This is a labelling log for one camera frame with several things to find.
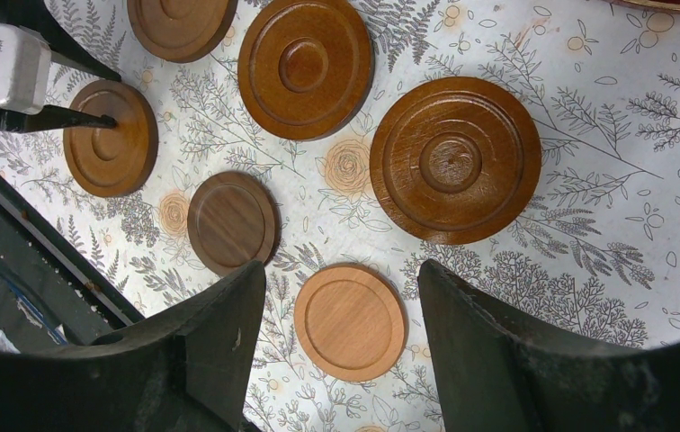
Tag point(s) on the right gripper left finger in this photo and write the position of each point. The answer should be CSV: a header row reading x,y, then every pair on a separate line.
x,y
184,369

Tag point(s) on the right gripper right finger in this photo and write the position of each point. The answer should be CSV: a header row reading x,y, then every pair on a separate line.
x,y
498,368

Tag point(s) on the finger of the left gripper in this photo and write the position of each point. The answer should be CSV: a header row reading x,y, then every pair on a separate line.
x,y
35,15
52,118

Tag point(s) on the brown ringed coaster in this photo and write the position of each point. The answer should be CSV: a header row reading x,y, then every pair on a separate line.
x,y
180,31
117,161
305,68
455,160

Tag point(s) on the dark walnut coaster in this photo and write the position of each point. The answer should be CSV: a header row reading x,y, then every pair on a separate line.
x,y
232,220

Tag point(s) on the light wood coaster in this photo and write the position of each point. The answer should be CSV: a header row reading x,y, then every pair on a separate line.
x,y
350,322

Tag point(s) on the red round tray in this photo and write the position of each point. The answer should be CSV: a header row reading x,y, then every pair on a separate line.
x,y
666,5

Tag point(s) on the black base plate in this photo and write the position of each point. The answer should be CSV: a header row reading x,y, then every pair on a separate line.
x,y
50,295

